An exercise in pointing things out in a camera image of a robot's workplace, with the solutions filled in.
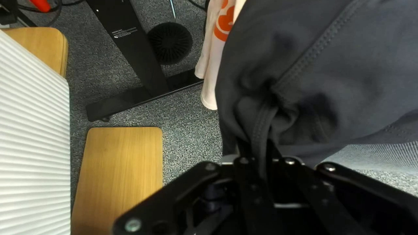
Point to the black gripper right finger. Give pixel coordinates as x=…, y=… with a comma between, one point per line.
x=335, y=200

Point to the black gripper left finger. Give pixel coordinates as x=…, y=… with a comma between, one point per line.
x=231, y=197

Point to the black clothing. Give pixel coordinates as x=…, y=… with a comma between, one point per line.
x=315, y=79

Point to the peach clothing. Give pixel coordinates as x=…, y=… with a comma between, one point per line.
x=221, y=17

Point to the white plastic box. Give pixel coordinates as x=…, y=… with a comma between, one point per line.
x=34, y=144

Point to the black desk leg base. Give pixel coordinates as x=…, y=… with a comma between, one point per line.
x=122, y=24

